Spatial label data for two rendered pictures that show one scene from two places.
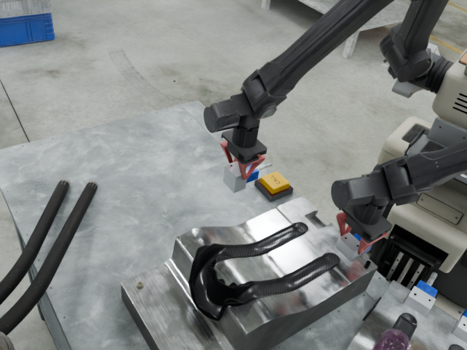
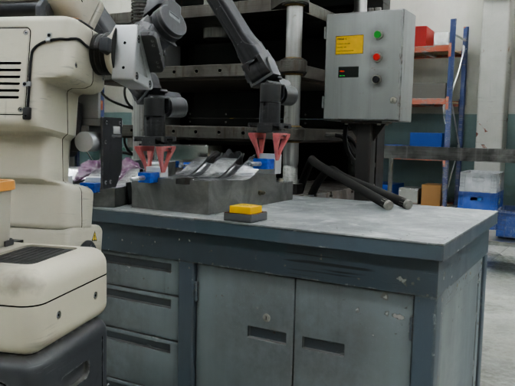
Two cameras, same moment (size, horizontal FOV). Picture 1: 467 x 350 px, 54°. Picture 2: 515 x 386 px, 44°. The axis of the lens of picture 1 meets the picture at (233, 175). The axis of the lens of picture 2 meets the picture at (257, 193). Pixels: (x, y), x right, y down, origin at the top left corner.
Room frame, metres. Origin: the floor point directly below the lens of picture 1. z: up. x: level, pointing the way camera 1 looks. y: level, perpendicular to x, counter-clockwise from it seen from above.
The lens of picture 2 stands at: (2.46, -0.64, 1.02)
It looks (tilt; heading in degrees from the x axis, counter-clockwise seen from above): 5 degrees down; 159
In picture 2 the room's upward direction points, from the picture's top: 1 degrees clockwise
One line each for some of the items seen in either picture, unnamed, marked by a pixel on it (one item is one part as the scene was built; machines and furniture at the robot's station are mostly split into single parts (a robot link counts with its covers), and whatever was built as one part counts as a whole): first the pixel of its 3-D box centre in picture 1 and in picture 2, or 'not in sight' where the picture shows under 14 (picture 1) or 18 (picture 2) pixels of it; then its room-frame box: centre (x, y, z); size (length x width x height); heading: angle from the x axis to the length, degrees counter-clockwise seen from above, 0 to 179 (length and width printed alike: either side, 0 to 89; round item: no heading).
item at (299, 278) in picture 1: (265, 262); (213, 165); (0.63, -0.10, 0.92); 0.35 x 0.16 x 0.09; 130
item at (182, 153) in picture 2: not in sight; (213, 163); (-0.31, 0.18, 0.87); 0.50 x 0.27 x 0.17; 130
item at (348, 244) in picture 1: (362, 242); (145, 177); (0.75, -0.32, 0.89); 0.13 x 0.05 x 0.05; 131
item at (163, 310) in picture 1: (254, 276); (218, 181); (0.62, -0.08, 0.87); 0.50 x 0.26 x 0.14; 130
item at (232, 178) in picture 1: (250, 171); (261, 163); (0.89, -0.04, 0.94); 0.13 x 0.05 x 0.05; 130
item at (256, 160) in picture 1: (244, 161); (264, 142); (0.86, -0.02, 0.99); 0.07 x 0.07 x 0.09; 40
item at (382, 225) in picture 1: (369, 209); (155, 129); (0.73, -0.30, 1.02); 0.10 x 0.07 x 0.07; 41
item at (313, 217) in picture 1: (316, 224); (188, 185); (0.81, -0.22, 0.87); 0.05 x 0.05 x 0.04; 40
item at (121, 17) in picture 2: not in sight; (218, 37); (-0.39, 0.22, 1.45); 1.29 x 0.82 x 0.19; 40
